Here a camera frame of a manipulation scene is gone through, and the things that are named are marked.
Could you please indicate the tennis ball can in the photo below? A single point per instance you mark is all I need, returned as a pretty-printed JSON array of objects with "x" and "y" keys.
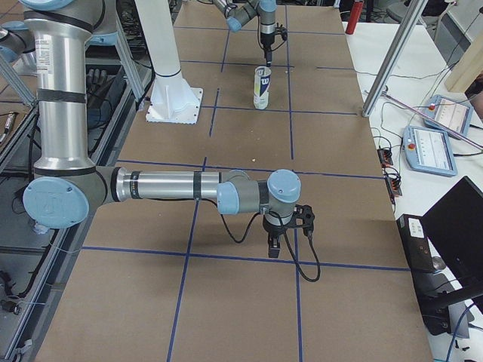
[{"x": 262, "y": 80}]

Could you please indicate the red bottle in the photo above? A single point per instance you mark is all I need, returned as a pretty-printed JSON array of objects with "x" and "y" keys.
[{"x": 354, "y": 16}]

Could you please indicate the metal rod on table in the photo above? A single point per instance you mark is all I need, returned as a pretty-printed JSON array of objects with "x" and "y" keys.
[{"x": 432, "y": 123}]

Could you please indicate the orange terminal block lower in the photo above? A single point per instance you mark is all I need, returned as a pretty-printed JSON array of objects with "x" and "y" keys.
[{"x": 393, "y": 184}]

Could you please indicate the orange terminal block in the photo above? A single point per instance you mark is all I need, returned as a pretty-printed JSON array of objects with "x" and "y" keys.
[
  {"x": 385, "y": 156},
  {"x": 393, "y": 184}
]

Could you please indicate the black computer box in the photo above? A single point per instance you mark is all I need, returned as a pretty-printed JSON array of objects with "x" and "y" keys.
[{"x": 415, "y": 244}]

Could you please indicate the orange terminal block upper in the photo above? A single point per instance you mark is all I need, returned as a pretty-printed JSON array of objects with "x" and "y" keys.
[{"x": 385, "y": 156}]

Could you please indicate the near teach pendant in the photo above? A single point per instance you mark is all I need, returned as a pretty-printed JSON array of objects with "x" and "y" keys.
[{"x": 429, "y": 151}]

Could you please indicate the teach pendant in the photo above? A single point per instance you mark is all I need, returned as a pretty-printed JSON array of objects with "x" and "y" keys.
[
  {"x": 453, "y": 114},
  {"x": 429, "y": 151}
]

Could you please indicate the black monitor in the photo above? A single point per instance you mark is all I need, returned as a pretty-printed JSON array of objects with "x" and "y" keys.
[{"x": 454, "y": 226}]

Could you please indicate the far teach pendant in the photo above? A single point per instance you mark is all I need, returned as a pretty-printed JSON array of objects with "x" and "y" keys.
[{"x": 453, "y": 114}]

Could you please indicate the wooden beam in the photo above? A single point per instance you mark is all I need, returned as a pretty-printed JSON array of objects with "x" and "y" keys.
[{"x": 467, "y": 16}]

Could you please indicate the white camera pillar mount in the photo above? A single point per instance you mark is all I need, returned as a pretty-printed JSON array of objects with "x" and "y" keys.
[{"x": 172, "y": 99}]

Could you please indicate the aluminium frame post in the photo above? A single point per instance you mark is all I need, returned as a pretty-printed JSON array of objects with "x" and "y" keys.
[{"x": 399, "y": 41}]

